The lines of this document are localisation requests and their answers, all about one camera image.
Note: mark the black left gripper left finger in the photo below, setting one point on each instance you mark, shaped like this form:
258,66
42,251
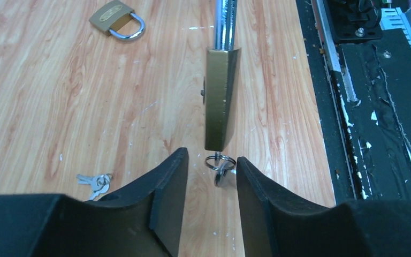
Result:
142,218

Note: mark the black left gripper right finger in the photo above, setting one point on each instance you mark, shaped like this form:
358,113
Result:
278,222

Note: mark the silver key bunch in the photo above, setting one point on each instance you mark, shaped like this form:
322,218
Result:
99,184
221,164

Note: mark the brass padlock with steel shackle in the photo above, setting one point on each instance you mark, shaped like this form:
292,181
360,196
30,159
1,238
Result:
114,15

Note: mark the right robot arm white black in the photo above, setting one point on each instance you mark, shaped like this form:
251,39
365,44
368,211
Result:
354,21

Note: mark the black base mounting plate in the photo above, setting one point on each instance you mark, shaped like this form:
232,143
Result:
363,91

